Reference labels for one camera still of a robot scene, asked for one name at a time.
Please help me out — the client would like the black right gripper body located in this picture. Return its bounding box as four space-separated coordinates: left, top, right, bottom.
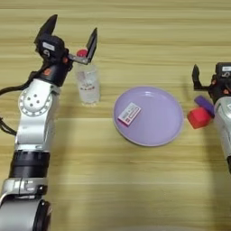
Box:
192 76 231 104

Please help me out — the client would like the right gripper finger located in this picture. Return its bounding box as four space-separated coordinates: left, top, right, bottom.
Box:
191 63 202 90

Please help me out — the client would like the purple bar block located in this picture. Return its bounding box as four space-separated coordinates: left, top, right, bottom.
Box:
193 95 217 119

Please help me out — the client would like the clear bottle with red cap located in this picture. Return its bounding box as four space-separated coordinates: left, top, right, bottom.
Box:
74 48 101 106

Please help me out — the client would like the red cube block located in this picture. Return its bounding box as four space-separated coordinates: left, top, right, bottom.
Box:
187 106 212 131

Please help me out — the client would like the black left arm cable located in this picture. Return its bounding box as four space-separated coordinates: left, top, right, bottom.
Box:
0 69 42 137

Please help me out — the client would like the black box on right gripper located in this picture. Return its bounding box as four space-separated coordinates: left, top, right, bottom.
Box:
215 61 231 83

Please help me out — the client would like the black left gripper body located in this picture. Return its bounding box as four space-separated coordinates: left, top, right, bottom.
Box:
35 49 92 88

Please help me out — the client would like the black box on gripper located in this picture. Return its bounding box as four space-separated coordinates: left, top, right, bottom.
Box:
35 32 66 61
215 61 231 83

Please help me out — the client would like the white and pink eraser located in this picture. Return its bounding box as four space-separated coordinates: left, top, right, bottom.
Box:
116 102 143 127

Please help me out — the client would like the lilac round plate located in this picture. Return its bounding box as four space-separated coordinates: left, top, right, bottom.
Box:
112 86 185 148

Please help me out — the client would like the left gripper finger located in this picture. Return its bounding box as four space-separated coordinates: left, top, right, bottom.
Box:
33 14 59 45
85 27 99 65

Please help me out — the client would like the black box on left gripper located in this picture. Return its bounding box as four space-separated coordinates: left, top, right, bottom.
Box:
35 32 66 61

